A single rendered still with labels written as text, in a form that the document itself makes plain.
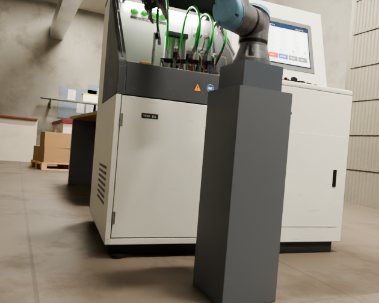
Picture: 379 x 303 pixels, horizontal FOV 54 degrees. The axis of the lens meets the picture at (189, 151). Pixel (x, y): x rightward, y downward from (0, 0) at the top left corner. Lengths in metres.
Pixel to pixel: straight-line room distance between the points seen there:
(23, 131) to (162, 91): 6.67
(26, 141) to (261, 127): 7.28
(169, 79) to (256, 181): 0.75
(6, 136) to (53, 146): 1.95
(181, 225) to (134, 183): 0.33
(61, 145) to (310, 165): 5.02
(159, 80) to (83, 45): 9.81
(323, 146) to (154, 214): 1.07
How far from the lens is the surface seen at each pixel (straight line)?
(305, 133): 2.22
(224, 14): 1.41
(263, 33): 1.51
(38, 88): 11.27
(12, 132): 8.37
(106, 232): 1.84
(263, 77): 1.44
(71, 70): 11.42
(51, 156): 6.58
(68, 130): 8.43
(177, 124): 1.86
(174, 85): 1.87
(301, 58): 2.58
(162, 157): 1.84
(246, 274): 1.44
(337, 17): 6.06
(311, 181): 2.26
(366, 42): 5.50
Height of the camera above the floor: 0.56
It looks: 1 degrees down
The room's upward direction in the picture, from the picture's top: 5 degrees clockwise
